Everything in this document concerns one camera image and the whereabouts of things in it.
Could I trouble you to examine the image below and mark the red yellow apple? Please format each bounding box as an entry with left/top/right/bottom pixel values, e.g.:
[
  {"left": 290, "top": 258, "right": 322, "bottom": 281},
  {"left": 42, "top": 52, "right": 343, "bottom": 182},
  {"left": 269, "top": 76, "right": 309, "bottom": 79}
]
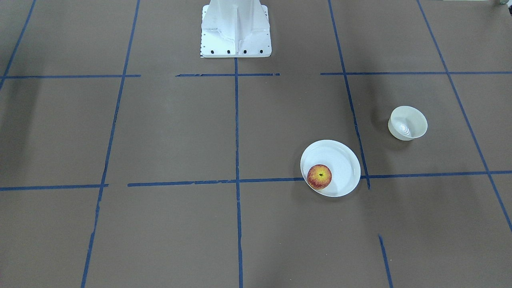
[{"left": 306, "top": 164, "right": 332, "bottom": 190}]

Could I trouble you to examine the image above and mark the white round plate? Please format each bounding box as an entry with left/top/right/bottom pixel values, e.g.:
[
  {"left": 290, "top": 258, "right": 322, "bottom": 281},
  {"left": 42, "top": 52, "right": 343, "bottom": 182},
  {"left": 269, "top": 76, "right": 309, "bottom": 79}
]
[{"left": 300, "top": 139, "right": 361, "bottom": 197}]

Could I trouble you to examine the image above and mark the small white bowl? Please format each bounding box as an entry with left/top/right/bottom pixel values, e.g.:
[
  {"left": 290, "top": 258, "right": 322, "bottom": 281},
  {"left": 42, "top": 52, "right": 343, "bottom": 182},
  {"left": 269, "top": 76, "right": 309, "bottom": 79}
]
[{"left": 388, "top": 106, "right": 428, "bottom": 142}]

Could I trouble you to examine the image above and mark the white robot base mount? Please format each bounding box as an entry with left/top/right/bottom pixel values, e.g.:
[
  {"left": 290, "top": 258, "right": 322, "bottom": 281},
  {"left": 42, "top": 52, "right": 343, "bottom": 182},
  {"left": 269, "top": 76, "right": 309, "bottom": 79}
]
[{"left": 200, "top": 0, "right": 272, "bottom": 58}]

